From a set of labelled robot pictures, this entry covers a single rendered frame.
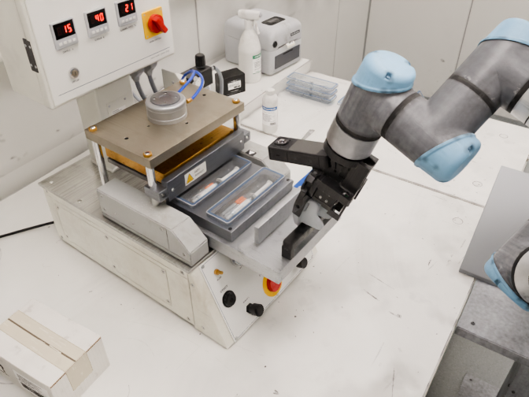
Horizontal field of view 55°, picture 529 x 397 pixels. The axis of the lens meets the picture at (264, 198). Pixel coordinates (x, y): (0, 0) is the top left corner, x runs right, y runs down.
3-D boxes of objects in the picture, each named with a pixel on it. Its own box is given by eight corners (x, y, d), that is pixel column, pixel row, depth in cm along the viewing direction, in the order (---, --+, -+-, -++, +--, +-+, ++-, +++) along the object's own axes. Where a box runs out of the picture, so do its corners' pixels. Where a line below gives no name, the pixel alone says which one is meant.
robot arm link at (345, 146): (326, 121, 74) (350, 99, 79) (316, 143, 77) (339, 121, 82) (369, 150, 72) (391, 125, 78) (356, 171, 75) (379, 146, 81)
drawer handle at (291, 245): (281, 256, 90) (281, 239, 88) (324, 212, 100) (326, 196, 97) (290, 261, 89) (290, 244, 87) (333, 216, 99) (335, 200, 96)
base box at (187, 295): (60, 241, 125) (41, 185, 115) (168, 170, 149) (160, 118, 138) (227, 350, 101) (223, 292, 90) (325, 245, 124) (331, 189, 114)
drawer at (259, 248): (159, 222, 103) (154, 192, 98) (228, 172, 117) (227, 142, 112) (278, 287, 89) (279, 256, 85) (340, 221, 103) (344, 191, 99)
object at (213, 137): (107, 161, 105) (98, 121, 99) (182, 119, 119) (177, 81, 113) (168, 192, 97) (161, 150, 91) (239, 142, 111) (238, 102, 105)
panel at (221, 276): (234, 343, 101) (197, 266, 95) (313, 257, 120) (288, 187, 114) (241, 344, 100) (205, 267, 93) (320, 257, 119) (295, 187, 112)
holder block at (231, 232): (167, 209, 101) (165, 198, 99) (231, 162, 113) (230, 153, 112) (231, 243, 93) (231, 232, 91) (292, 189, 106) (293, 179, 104)
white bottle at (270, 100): (264, 125, 169) (264, 85, 160) (279, 127, 169) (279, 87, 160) (260, 132, 166) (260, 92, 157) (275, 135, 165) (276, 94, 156)
